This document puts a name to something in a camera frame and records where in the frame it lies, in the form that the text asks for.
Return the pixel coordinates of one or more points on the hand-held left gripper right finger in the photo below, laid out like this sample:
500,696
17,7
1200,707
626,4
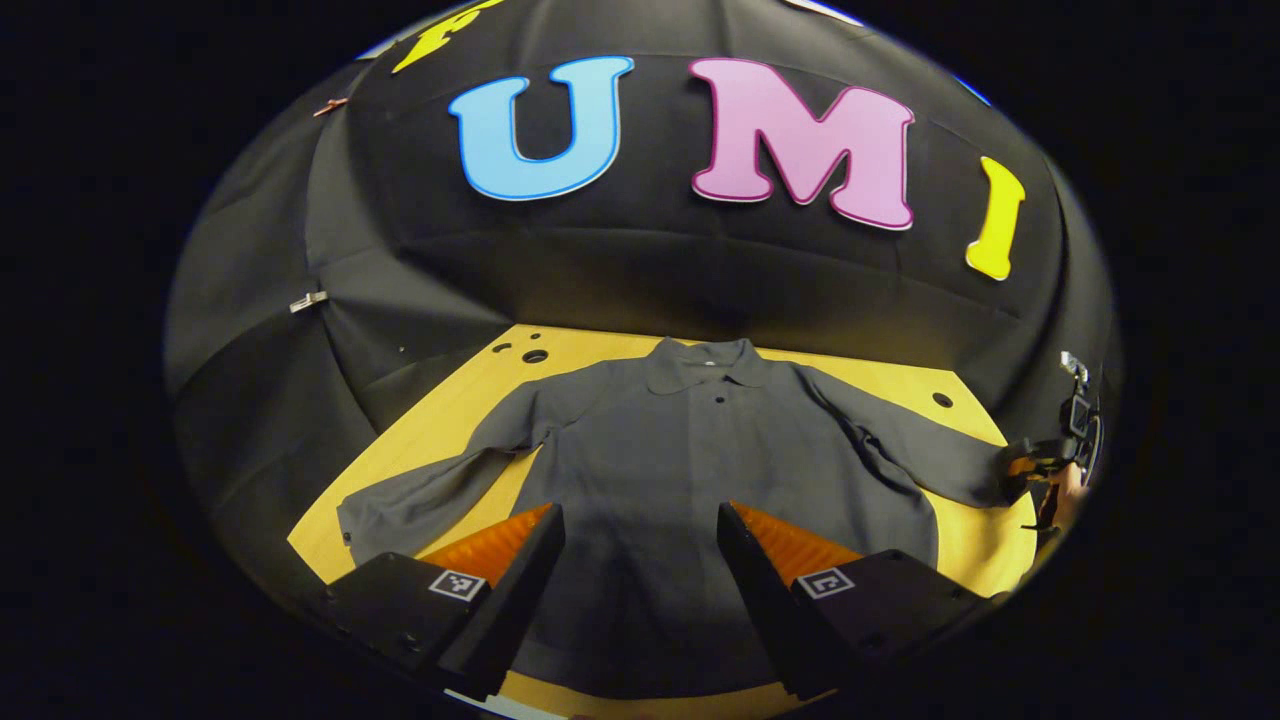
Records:
760,600

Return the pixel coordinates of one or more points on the black backdrop cloth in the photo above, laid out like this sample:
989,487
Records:
650,280

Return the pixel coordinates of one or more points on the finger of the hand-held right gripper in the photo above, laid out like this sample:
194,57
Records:
1030,462

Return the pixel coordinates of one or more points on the grey collared shirt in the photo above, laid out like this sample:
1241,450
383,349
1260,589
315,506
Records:
650,450

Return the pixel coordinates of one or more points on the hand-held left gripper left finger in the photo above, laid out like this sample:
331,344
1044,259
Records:
520,600

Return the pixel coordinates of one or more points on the small white cloth clip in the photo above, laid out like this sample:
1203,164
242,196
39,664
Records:
308,300

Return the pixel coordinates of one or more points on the small red cloth clip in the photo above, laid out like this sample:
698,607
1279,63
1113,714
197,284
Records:
330,105

